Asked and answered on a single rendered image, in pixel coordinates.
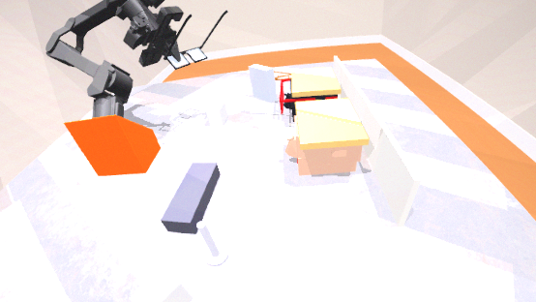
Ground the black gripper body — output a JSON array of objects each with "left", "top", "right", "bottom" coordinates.
[{"left": 137, "top": 6, "right": 184, "bottom": 67}]

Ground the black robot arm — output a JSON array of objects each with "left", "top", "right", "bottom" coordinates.
[{"left": 45, "top": 0, "right": 165, "bottom": 119}]

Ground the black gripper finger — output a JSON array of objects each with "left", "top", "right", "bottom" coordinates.
[
  {"left": 150, "top": 45, "right": 167, "bottom": 56},
  {"left": 155, "top": 30, "right": 182, "bottom": 62}
]

